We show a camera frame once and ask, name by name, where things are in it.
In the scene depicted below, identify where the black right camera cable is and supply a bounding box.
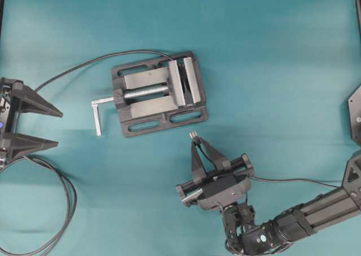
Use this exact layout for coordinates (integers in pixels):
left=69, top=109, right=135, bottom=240
left=252, top=175, right=344, bottom=188

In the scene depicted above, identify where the black drill press vise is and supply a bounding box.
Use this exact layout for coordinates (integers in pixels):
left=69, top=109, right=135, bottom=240
left=91, top=51, right=208, bottom=137

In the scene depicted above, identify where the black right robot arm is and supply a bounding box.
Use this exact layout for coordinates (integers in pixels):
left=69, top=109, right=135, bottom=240
left=176, top=133, right=360, bottom=255

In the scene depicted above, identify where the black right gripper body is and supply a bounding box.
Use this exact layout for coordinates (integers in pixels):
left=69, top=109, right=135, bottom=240
left=176, top=154, right=254, bottom=210

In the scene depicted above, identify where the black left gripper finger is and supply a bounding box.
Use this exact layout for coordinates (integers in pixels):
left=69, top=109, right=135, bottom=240
left=11, top=134, right=58, bottom=160
left=16, top=82, right=63, bottom=117

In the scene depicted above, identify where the black USB cable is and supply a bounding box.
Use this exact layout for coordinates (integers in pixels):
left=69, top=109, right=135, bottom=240
left=189, top=130, right=217, bottom=178

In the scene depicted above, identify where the black connector cable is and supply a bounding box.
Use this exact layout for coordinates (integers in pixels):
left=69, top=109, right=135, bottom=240
left=0, top=49, right=173, bottom=256

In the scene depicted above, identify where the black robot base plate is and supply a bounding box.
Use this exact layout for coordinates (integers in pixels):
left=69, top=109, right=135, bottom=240
left=348, top=86, right=360, bottom=145

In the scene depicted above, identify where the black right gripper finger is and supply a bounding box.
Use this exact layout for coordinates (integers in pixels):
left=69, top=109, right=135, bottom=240
left=201, top=139, right=230, bottom=169
left=191, top=139, right=206, bottom=182

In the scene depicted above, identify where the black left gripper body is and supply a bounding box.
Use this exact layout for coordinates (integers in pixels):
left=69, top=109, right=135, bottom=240
left=1, top=77, right=24, bottom=168

